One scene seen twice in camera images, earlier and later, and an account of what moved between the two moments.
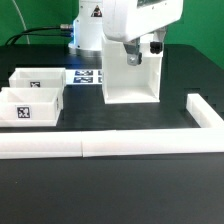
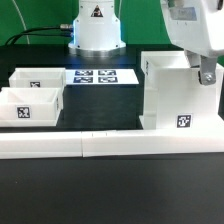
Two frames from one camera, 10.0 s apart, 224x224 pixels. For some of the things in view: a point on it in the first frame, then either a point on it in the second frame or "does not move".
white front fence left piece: [36, 145] does not move
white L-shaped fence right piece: [209, 138] does not move
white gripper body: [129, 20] -> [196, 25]
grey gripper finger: [133, 53] -> [207, 75]
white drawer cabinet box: [124, 83] -> [173, 96]
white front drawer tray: [31, 106] does not move
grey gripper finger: [158, 39] -> [194, 60]
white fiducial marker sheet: [83, 76] does not move
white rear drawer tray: [38, 77] does not move
